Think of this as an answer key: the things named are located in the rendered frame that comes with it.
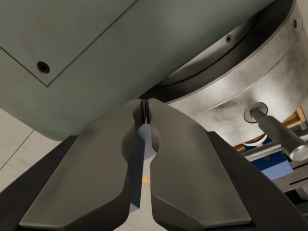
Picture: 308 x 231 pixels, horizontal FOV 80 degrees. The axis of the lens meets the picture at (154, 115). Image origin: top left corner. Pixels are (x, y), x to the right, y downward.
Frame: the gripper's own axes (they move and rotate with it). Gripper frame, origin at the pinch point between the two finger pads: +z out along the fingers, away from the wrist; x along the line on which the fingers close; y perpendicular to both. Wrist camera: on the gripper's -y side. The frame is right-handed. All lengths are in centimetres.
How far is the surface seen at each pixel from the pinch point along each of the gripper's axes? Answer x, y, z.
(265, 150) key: 12.6, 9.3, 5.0
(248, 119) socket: 13.9, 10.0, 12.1
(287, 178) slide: 52, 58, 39
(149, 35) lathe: 0.1, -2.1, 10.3
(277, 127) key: 14.6, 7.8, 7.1
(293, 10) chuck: 18.5, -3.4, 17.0
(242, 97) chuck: 12.1, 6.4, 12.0
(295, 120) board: 51, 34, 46
